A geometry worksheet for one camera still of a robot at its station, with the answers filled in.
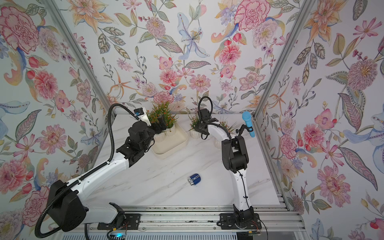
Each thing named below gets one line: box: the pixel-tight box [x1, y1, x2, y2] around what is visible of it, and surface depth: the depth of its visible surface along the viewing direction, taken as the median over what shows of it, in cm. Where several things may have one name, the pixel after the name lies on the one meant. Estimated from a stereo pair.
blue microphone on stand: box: [242, 111, 255, 138], surface depth 86 cm
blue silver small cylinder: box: [187, 173, 201, 186], surface depth 87 cm
